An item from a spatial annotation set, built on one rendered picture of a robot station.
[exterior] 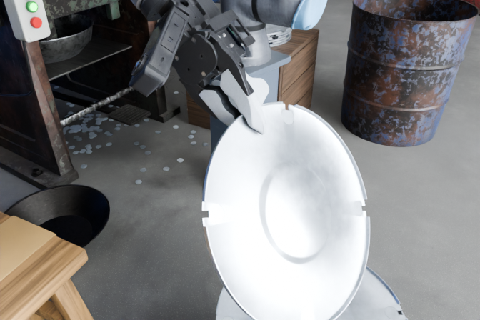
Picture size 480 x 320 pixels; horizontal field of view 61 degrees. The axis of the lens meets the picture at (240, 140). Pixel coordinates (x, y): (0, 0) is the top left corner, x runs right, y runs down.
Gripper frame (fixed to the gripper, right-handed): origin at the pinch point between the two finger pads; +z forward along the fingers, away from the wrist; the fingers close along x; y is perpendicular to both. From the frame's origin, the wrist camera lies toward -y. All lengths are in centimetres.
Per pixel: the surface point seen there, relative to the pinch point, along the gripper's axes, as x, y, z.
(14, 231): 46.1, -14.5, -9.5
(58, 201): 91, 13, -13
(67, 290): 43.1, -14.9, 4.2
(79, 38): 83, 51, -55
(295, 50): 41, 89, -6
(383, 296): 7.4, 9.4, 35.1
